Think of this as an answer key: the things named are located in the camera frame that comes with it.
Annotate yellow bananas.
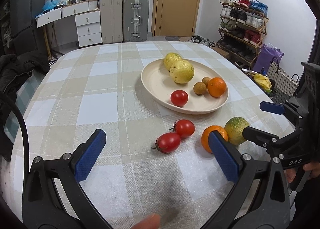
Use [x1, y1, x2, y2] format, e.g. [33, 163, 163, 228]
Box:
[252, 73, 272, 93]

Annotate orange mandarin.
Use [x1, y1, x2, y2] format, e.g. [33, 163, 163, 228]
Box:
[207, 77, 227, 98]
[201, 125, 229, 154]

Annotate purple bag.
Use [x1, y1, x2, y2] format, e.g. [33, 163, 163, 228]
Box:
[253, 44, 284, 74]

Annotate white drawer desk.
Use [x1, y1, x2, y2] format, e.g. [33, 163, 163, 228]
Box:
[35, 0, 102, 47]

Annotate wooden door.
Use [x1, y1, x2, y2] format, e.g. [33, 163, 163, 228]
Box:
[151, 0, 200, 37]

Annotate person's right hand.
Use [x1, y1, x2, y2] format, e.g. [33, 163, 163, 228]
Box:
[285, 162, 320, 185]

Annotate beige suitcase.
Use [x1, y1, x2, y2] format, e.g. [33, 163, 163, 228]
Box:
[100, 0, 123, 44]

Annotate red tomato with stem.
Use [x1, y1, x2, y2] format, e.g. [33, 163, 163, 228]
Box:
[152, 132, 181, 154]

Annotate black refrigerator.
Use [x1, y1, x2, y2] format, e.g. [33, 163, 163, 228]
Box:
[10, 0, 48, 55]

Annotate woven basket bag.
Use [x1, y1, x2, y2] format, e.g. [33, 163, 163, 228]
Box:
[267, 57, 299, 96]

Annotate wrinkled greenish passion fruit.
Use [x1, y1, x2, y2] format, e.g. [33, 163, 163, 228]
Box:
[224, 117, 249, 146]

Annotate yellow passion fruit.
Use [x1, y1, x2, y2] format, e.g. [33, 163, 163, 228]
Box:
[169, 60, 195, 84]
[164, 52, 182, 71]

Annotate black cable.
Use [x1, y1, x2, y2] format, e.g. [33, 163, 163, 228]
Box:
[0, 91, 30, 182]

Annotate person's left hand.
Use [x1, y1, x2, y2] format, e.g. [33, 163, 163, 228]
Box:
[131, 213, 161, 229]

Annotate black jacket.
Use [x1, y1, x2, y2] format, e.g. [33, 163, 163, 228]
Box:
[1, 51, 50, 161]

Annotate cream round plate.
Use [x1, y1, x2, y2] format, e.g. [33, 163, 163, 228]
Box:
[140, 58, 229, 115]

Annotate yellow passion fruit front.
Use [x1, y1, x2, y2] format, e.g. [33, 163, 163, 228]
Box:
[169, 60, 195, 84]

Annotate silver suitcase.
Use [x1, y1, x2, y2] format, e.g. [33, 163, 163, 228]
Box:
[123, 0, 149, 42]

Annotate wooden shoe rack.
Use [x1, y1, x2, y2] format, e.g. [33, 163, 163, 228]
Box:
[216, 0, 269, 69]

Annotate brown longan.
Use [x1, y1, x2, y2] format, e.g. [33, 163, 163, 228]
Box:
[202, 77, 211, 87]
[193, 82, 207, 95]

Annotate checkered tablecloth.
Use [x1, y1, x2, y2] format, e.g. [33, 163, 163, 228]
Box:
[16, 41, 293, 228]

